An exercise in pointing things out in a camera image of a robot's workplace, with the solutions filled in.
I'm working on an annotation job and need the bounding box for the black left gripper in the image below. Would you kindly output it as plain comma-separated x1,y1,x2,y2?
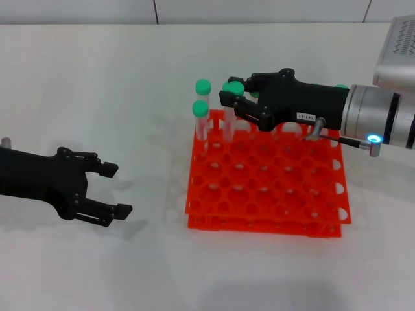
0,147,134,227

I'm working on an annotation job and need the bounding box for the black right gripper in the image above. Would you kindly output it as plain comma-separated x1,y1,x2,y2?
219,67,351,132

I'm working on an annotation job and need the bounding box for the orange test tube rack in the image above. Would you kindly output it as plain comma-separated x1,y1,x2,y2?
184,109,353,240

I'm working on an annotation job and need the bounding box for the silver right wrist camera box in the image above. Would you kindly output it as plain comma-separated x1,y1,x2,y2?
372,14,415,90

